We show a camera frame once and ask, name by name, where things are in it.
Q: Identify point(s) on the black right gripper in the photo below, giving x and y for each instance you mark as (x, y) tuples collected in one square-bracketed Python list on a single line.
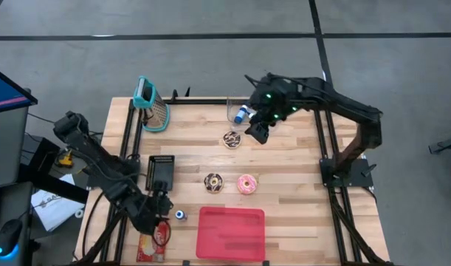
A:
[(275, 98)]

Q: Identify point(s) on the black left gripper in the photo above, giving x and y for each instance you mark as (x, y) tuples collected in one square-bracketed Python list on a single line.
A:
[(151, 212)]

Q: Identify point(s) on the black rectangular tray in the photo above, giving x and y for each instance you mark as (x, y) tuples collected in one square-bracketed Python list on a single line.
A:
[(160, 168)]

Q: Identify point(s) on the large blue paint bottle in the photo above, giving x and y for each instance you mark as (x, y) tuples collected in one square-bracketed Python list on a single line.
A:
[(240, 115)]

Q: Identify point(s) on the chocolate donut with white drizzle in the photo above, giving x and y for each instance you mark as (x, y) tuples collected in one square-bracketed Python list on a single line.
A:
[(231, 139)]

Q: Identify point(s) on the small blue paint bottle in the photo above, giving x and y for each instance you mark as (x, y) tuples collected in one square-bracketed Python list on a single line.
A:
[(181, 215)]

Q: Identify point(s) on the chocolate donut with sprinkles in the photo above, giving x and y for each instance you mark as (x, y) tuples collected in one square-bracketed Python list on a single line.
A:
[(213, 183)]

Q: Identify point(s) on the red snack box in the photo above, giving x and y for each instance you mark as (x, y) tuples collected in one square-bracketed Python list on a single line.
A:
[(147, 247)]

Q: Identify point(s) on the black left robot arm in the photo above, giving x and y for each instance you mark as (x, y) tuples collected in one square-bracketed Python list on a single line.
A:
[(96, 162)]

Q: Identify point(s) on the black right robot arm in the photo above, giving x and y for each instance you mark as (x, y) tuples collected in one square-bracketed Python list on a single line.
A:
[(343, 103)]

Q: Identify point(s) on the clear plastic container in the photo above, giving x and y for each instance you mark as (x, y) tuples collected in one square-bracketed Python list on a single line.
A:
[(280, 125)]

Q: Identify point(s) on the pink frosted donut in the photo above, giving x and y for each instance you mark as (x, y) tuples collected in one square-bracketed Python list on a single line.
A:
[(247, 184)]

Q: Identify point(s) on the teal metal box grater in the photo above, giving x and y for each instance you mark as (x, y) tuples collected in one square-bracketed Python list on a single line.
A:
[(157, 107)]

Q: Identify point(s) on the red plastic bin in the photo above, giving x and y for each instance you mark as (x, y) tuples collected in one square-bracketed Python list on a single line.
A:
[(231, 234)]

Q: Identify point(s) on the white tape roll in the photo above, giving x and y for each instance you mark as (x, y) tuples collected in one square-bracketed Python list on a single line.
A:
[(79, 213)]

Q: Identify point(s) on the yellow connector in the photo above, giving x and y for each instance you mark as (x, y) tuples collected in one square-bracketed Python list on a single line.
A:
[(65, 159)]

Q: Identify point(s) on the black desk beam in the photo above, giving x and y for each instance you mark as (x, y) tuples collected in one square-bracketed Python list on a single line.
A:
[(51, 184)]

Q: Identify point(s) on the white paper sheet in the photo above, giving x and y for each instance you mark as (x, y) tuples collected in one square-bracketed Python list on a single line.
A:
[(51, 210)]

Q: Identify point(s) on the black floor box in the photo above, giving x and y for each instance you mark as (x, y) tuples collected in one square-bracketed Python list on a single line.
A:
[(40, 149)]

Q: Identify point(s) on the black computer mouse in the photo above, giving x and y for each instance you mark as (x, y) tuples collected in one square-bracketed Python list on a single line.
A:
[(8, 236)]

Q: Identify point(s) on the computer monitor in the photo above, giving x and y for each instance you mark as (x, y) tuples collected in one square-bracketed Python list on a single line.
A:
[(3, 92)]

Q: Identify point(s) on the grey stand foot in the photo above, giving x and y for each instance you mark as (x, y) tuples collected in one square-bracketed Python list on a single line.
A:
[(450, 144)]

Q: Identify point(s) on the black aluminium table frame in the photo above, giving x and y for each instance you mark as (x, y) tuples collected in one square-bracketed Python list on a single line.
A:
[(203, 101)]

